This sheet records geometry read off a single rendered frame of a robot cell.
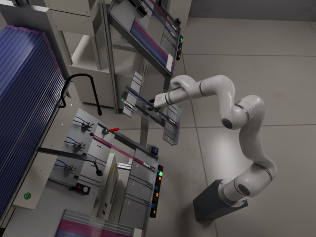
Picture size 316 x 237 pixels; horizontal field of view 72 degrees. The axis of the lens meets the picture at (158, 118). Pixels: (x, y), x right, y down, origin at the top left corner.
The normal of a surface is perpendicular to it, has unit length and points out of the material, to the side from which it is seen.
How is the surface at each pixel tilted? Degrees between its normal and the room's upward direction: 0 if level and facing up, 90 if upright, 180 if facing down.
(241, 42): 0
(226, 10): 90
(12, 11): 90
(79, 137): 44
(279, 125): 0
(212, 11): 90
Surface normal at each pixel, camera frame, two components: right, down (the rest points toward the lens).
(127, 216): 0.75, -0.25
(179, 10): 0.08, 0.85
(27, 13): -0.16, 0.83
